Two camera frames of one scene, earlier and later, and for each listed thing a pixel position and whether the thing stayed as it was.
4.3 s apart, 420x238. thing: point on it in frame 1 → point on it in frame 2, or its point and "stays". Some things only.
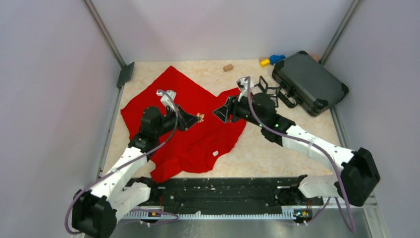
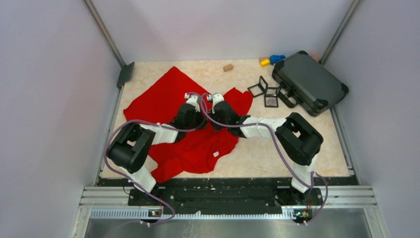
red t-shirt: x=202 y=145 stays
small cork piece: x=228 y=67 stays
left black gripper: x=185 y=120 → x=200 y=116
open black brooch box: x=263 y=85 stays
